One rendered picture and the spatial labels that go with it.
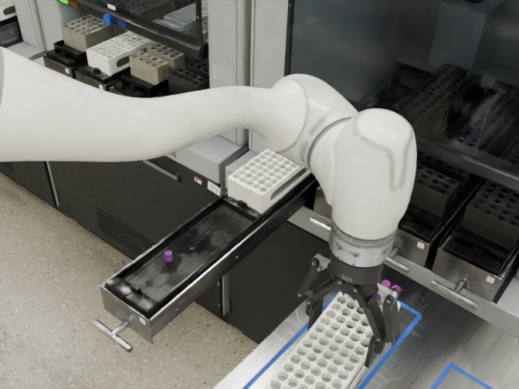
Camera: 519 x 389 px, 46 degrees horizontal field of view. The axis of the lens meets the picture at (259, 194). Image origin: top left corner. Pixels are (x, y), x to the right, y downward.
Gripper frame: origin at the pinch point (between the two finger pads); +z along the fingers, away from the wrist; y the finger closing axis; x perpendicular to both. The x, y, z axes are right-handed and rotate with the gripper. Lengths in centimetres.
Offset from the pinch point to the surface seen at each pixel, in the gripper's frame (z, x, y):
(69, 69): 7, 43, -115
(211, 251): 7.2, 8.2, -34.1
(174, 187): 31, 41, -74
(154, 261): 7.2, -0.8, -41.5
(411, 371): 5.5, 4.6, 11.1
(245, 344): 87, 42, -49
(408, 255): 12.3, 36.7, -2.4
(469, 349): 5.5, 14.7, 17.4
